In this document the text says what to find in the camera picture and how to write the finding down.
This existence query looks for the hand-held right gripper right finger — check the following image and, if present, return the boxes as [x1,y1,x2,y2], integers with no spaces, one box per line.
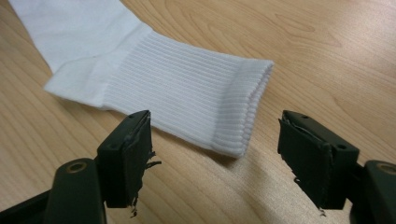
[277,109,361,217]

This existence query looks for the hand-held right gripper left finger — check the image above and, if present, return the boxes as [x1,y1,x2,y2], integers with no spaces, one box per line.
[96,109,163,218]

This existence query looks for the white sock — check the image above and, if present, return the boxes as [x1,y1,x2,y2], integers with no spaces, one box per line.
[7,0,276,160]

